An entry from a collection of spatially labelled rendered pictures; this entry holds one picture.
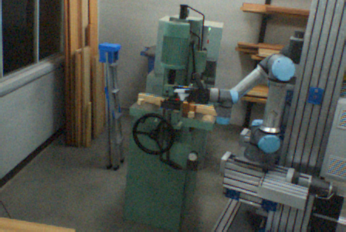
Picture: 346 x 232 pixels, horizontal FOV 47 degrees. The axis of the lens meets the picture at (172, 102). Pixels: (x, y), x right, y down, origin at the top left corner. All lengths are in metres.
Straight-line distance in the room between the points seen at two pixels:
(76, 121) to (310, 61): 2.59
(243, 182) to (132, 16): 3.25
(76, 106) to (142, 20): 1.62
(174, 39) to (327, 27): 0.96
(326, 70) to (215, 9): 2.87
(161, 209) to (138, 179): 0.28
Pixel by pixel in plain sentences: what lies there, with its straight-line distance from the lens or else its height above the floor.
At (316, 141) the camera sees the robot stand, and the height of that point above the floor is 0.96.
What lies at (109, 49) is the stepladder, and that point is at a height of 1.13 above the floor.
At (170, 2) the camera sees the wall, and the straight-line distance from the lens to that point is 5.16.
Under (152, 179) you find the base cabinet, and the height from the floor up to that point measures 0.39.
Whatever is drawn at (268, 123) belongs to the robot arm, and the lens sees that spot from 2.25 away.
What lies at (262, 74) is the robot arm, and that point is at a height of 1.34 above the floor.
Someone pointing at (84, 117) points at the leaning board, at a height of 0.33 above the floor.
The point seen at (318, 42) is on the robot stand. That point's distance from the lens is 2.45.
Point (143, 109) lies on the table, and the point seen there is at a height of 0.90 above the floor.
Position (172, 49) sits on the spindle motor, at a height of 1.34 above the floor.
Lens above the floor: 1.81
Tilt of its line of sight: 17 degrees down
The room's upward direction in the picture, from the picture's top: 6 degrees clockwise
